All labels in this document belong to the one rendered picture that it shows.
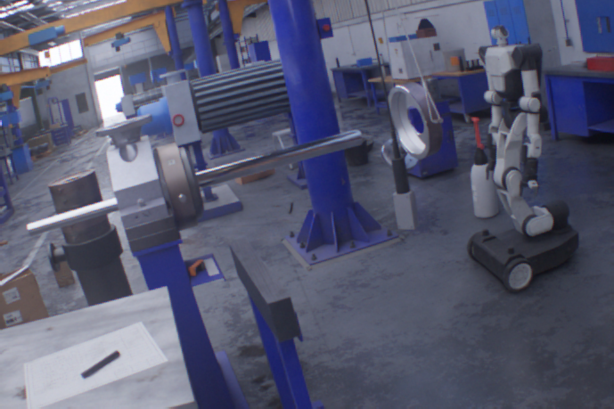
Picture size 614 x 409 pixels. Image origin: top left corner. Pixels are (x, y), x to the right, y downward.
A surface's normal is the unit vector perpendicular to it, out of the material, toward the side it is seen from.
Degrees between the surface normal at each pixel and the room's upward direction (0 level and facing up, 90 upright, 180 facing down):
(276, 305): 90
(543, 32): 90
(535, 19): 90
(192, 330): 90
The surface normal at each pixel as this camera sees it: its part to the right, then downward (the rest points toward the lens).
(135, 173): 0.07, -0.54
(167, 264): 0.30, 0.18
